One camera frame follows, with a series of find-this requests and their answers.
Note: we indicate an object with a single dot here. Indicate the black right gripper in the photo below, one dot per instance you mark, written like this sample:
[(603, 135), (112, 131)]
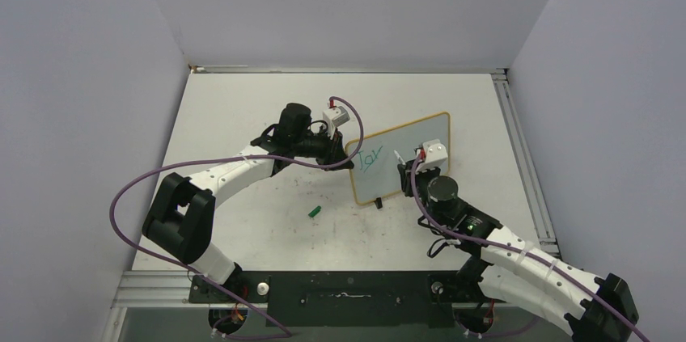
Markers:
[(407, 176)]

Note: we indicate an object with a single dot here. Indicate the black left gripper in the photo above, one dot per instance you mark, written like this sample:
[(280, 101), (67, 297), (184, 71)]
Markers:
[(333, 150)]

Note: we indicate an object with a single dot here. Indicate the green capped whiteboard marker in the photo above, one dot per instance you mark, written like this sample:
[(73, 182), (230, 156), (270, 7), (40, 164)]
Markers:
[(399, 158)]

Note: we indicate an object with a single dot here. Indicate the yellow framed whiteboard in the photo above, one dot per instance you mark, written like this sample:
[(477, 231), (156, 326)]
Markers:
[(375, 174)]

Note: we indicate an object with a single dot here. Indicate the green marker cap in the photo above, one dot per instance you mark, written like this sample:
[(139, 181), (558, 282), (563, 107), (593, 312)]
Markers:
[(315, 211)]

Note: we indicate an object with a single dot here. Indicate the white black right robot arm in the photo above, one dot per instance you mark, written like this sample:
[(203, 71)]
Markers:
[(505, 267)]

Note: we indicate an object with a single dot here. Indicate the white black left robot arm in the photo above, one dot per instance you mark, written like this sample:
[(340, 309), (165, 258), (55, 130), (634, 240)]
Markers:
[(181, 217)]

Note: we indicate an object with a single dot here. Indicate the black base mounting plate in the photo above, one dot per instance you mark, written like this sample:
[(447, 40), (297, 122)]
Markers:
[(363, 299)]

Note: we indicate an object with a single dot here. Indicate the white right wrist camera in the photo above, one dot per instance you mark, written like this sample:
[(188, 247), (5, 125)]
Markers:
[(433, 154)]

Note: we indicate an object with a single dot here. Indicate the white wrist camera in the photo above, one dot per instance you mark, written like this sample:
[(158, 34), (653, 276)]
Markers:
[(433, 154), (335, 117)]

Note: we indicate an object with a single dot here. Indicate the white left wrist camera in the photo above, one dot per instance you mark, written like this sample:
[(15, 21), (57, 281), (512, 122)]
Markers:
[(335, 117)]

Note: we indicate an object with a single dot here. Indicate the aluminium right side rail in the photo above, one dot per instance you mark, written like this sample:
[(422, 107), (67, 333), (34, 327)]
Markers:
[(531, 183)]

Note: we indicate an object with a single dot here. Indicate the aluminium back rail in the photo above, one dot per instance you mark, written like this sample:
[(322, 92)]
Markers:
[(246, 69)]

